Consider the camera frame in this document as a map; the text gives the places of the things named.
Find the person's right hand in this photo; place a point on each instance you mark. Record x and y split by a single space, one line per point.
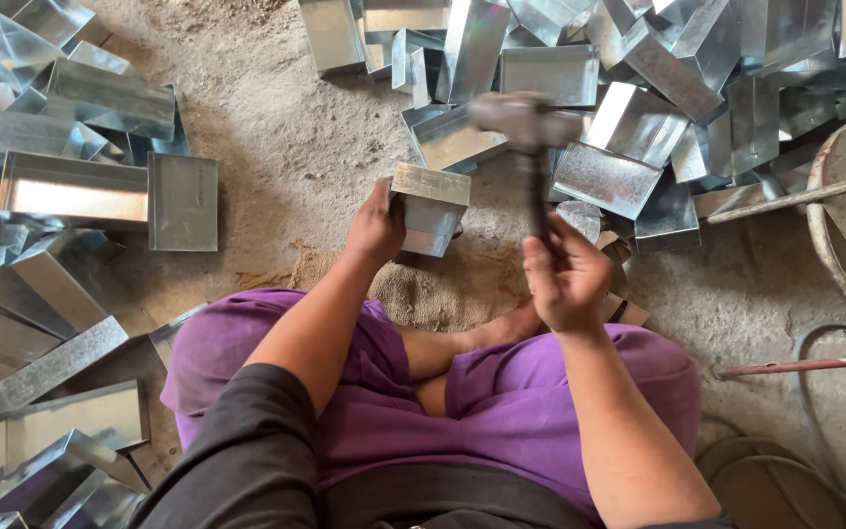
573 286

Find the person's left hand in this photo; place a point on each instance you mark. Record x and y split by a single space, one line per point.
373 231

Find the person's left fingers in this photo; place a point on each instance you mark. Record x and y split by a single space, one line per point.
391 202

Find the small galvanized sheet box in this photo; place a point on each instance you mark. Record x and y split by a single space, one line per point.
432 213

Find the dark iron hammer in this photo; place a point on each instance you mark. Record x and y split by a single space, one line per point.
529 121

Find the brown burlap sack mat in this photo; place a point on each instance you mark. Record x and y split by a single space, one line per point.
430 290

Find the person's bare leg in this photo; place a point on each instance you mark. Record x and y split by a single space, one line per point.
445 349

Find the person's purple trousers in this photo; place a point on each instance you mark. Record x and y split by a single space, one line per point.
511 411

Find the brown cardboard pieces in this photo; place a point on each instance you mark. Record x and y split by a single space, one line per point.
623 305

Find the heap of shiny metal trays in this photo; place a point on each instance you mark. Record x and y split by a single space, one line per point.
56 220
658 88

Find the person's black shirt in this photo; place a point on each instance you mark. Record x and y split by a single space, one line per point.
247 463

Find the rusty metal bar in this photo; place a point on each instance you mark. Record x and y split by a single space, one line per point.
797 197

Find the thin red metal rod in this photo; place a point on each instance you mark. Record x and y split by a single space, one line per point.
805 364

